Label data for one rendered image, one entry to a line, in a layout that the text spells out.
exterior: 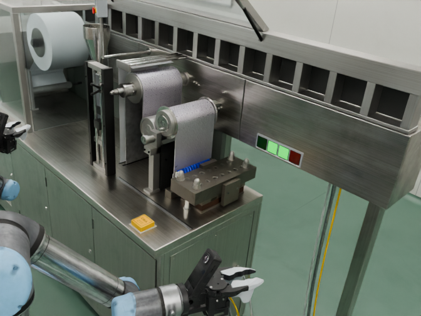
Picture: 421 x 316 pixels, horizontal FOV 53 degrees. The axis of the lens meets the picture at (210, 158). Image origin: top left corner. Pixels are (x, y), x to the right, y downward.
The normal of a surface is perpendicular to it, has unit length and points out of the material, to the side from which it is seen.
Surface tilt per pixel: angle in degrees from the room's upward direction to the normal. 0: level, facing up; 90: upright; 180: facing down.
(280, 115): 90
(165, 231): 0
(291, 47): 90
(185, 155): 90
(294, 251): 0
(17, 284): 82
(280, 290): 0
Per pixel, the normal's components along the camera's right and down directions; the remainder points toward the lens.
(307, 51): -0.71, 0.27
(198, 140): 0.69, 0.37
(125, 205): 0.07, -0.89
